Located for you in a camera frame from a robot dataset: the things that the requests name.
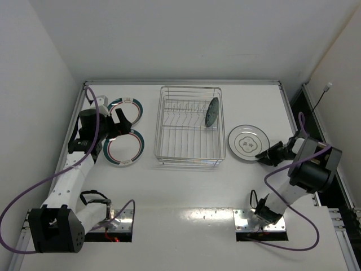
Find white plate with grey rim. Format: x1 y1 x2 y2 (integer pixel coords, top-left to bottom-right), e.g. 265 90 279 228
228 125 270 162

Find small blue patterned plate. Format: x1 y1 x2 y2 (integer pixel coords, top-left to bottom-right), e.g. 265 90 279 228
205 97 219 128

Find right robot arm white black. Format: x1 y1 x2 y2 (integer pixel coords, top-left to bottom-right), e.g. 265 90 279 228
254 137 342 224

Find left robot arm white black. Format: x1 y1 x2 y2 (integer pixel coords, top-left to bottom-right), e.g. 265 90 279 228
28 106 132 253

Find far green red rimmed plate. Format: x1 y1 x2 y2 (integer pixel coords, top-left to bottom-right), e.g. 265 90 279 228
108 97 143 125

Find green red rimmed plate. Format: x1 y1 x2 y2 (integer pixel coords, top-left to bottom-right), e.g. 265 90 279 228
103 129 145 167
108 97 143 125

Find near green red rimmed plate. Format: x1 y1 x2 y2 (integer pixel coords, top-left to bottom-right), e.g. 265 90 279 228
103 129 145 167

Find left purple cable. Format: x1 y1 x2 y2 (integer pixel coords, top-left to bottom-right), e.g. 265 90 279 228
0 86 136 255

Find purple cable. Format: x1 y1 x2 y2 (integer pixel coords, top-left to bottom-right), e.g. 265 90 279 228
0 86 136 255
245 111 332 251

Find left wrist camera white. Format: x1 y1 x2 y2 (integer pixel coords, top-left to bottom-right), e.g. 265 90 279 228
89 95 108 115

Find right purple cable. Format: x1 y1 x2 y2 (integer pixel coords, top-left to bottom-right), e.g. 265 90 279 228
245 111 332 251

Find right black base cable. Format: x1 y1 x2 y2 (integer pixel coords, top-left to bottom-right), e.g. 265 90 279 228
249 190 260 215

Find black base cable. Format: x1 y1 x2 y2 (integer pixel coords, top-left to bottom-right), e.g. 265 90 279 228
80 190 112 220
249 190 260 215

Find metal wire dish rack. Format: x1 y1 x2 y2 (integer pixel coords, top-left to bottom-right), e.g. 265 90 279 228
154 85 226 167

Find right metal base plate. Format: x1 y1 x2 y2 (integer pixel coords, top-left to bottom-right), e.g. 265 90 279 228
232 208 287 233

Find metal base plate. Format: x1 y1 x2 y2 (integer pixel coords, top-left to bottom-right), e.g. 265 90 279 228
108 209 134 234
232 208 287 233

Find left black base cable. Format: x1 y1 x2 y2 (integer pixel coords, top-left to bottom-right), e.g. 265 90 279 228
80 190 112 220

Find black cable with white plug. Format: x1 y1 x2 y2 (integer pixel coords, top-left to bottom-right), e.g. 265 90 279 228
310 82 333 112

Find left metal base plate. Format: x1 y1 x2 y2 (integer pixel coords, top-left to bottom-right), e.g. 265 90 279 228
108 209 134 234

